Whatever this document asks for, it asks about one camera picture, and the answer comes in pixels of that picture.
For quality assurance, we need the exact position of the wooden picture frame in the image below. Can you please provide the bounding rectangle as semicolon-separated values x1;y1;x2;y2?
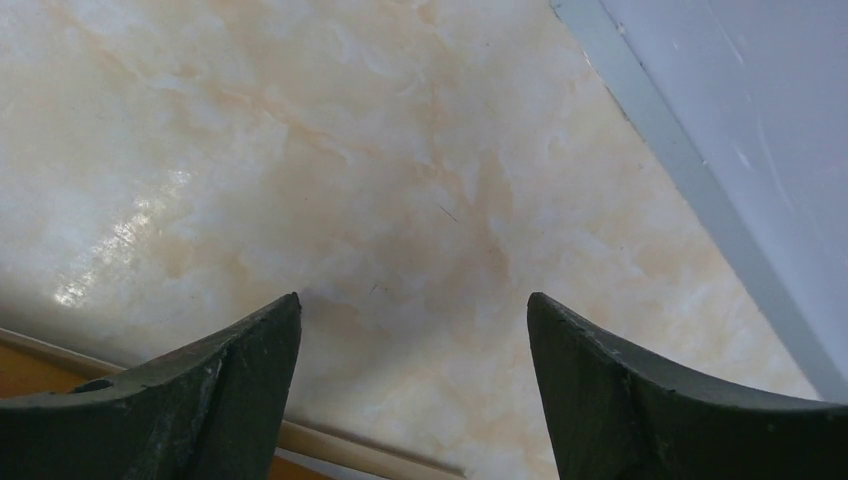
1;329;464;479

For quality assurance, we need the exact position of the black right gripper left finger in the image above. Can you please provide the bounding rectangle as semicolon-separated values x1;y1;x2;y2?
1;293;301;479

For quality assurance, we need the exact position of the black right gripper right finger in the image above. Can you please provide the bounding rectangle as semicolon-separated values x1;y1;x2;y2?
527;292;847;479

